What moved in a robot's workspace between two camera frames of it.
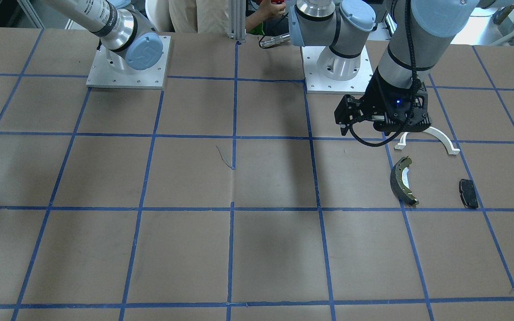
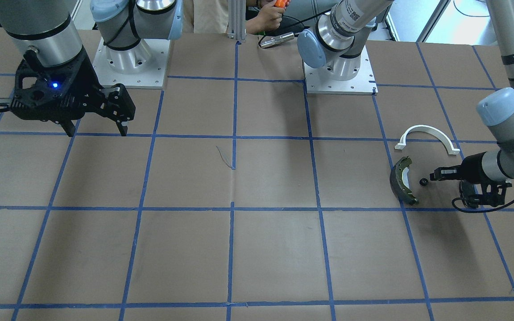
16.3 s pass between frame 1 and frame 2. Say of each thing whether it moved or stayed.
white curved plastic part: stayed
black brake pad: stayed
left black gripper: moved
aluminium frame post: stayed
